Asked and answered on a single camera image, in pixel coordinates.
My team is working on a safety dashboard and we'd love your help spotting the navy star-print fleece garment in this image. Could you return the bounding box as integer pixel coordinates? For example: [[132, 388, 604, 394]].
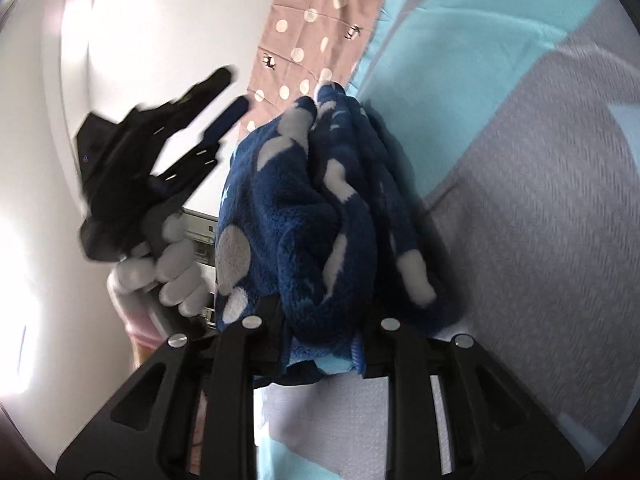
[[214, 82, 470, 387]]

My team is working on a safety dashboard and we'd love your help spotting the person's left forearm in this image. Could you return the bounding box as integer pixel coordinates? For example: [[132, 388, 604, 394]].
[[117, 292, 174, 362]]

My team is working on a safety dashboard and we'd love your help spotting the person's left hand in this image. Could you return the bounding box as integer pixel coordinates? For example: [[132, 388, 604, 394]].
[[107, 211, 212, 319]]

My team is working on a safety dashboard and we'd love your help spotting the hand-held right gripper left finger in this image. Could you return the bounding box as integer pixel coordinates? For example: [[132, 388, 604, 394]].
[[55, 314, 287, 480]]

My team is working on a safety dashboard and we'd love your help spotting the turquoise and grey blanket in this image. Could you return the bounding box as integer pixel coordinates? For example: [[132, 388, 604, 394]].
[[252, 0, 640, 480]]

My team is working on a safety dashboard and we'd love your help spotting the pink polka-dot sheet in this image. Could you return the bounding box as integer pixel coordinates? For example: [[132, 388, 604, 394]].
[[242, 0, 402, 137]]

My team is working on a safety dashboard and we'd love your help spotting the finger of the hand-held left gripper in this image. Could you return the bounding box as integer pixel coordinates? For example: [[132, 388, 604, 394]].
[[167, 65, 238, 117], [149, 95, 252, 197]]

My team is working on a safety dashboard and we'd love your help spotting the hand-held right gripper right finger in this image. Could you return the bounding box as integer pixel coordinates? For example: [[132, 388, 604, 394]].
[[356, 317, 586, 480]]

